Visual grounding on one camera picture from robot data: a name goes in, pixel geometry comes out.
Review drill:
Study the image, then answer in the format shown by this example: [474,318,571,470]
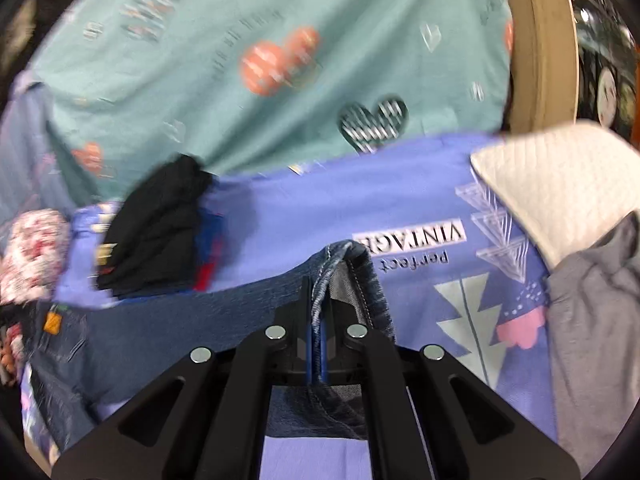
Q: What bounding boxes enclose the black folded garment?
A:
[96,155,213,299]

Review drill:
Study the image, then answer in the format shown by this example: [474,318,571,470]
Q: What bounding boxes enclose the dark blue denim jeans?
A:
[17,242,395,451]

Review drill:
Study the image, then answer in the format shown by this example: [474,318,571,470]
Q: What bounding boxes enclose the teal printed pillow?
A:
[29,0,512,203]

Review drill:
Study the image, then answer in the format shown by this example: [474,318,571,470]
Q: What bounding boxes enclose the wooden headboard frame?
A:
[506,0,579,133]

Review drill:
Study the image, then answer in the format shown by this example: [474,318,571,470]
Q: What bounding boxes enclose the blue folded garment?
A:
[194,207,224,292]

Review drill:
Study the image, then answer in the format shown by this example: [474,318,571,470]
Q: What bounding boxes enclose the blue plaid pillow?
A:
[0,70,76,245]

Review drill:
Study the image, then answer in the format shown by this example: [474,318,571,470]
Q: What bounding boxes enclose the purple printed bed sheet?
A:
[22,131,559,480]

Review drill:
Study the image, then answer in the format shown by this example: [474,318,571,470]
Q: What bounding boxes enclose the floral red white pillow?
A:
[1,209,70,304]

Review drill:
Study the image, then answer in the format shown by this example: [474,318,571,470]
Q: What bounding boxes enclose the grey folded cloth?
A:
[547,212,639,474]

